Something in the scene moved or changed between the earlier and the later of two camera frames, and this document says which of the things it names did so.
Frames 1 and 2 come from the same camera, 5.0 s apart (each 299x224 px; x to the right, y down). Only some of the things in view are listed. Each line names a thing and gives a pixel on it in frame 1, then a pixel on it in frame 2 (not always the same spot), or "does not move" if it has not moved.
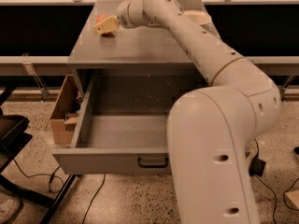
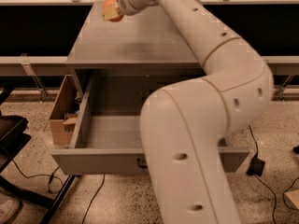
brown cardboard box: [66, 112] does not move
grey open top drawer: [122, 124] does not move
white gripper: [123, 19] -> [123, 4]
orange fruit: [100, 18] -> [113, 0]
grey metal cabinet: [150, 47] does not move
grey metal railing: [59, 64] does not move
